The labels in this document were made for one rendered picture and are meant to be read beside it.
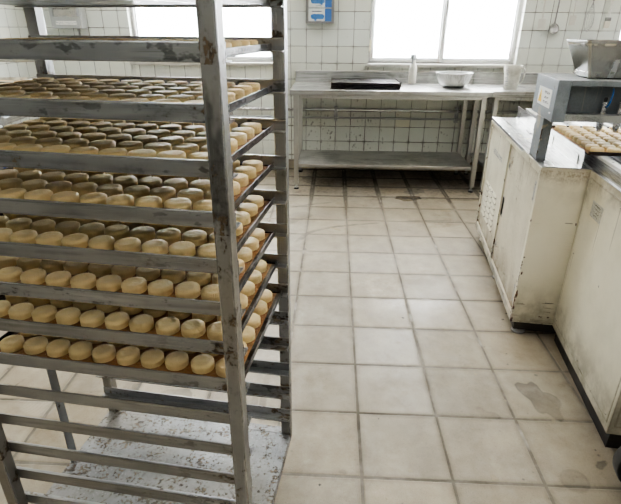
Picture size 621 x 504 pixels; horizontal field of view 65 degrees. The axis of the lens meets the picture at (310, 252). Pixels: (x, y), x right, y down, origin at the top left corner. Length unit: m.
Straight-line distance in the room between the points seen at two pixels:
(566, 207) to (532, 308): 0.50
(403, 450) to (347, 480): 0.24
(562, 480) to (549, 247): 0.97
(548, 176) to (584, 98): 0.33
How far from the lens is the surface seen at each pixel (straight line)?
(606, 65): 2.33
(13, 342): 1.32
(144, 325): 1.09
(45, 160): 0.99
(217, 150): 0.79
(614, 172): 2.14
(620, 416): 2.03
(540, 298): 2.51
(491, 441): 2.01
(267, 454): 1.65
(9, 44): 0.97
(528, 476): 1.94
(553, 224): 2.37
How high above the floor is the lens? 1.35
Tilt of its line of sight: 25 degrees down
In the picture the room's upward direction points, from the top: straight up
